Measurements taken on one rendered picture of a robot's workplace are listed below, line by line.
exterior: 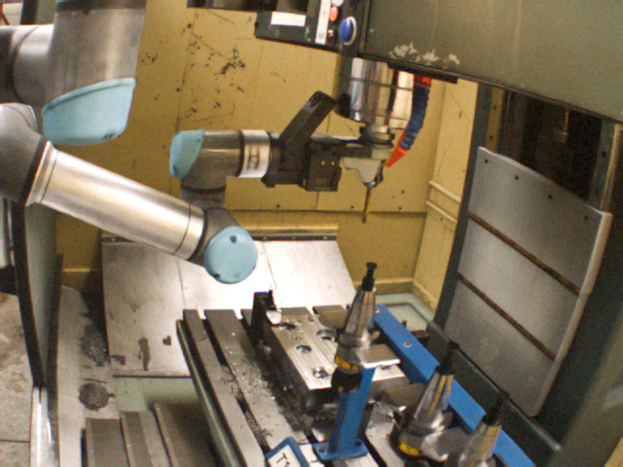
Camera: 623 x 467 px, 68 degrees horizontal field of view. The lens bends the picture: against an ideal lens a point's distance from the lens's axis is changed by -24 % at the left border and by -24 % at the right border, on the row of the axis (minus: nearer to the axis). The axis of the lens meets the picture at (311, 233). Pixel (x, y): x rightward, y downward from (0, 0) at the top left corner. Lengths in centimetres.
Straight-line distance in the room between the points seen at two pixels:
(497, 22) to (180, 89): 137
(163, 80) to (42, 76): 149
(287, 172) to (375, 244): 140
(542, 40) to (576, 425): 86
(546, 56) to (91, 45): 59
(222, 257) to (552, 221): 72
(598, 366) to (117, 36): 108
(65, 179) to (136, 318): 114
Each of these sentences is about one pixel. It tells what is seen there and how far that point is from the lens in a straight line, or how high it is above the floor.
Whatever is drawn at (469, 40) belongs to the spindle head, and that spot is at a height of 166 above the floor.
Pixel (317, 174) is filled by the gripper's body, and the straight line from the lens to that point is 93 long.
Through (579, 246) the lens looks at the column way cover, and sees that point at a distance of 115.
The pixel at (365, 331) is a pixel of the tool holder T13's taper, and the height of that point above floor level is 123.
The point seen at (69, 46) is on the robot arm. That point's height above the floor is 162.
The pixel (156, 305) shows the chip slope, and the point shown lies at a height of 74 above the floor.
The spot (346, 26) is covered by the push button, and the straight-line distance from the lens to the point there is 62.
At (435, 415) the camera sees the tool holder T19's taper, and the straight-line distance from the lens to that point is 67.
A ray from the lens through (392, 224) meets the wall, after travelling 231.
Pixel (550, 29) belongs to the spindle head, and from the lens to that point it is 77.
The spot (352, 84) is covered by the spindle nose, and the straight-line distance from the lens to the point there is 92.
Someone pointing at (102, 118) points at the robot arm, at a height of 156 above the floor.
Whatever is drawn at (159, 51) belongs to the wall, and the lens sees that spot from 188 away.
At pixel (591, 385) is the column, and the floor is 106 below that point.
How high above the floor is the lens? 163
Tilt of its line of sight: 20 degrees down
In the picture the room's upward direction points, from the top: 8 degrees clockwise
